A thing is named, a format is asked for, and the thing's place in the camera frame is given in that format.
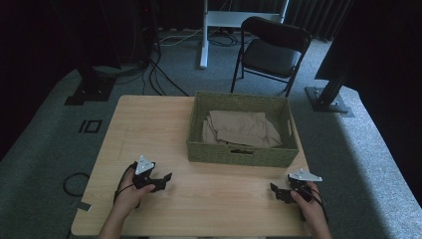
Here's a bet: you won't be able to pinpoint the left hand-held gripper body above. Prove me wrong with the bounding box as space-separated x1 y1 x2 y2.
131 154 167 191

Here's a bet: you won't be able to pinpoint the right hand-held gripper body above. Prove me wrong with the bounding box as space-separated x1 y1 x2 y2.
283 168 323 204

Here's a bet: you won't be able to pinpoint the green woven basket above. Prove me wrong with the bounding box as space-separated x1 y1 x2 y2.
185 91 300 168

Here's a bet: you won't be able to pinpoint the black folding chair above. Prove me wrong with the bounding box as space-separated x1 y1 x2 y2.
230 15 314 99

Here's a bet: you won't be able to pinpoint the black computer tower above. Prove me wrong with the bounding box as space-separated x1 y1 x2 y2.
124 0 157 65

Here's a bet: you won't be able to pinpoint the beige cloth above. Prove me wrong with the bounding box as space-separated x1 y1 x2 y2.
201 110 284 149

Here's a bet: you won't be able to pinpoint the dark curtain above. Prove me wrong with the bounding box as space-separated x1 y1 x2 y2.
288 0 353 42

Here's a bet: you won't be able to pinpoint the black floor cables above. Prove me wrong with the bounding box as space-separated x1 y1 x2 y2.
141 46 191 98

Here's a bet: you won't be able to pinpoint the black cable loop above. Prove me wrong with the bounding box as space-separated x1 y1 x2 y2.
62 171 91 198

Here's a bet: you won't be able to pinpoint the white floor cable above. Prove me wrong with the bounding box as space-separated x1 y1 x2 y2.
158 27 204 48

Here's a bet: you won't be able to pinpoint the black stand with base plate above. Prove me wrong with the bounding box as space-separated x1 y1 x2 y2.
305 71 355 119
64 64 117 107

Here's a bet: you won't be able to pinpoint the person's right hand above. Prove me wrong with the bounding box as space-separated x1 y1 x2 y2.
290 181 328 231

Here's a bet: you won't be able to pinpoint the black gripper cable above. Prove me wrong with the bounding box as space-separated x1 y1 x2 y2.
112 162 139 209
300 185 330 224

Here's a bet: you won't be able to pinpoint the person's left hand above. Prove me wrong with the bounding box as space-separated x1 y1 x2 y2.
113 164 156 221

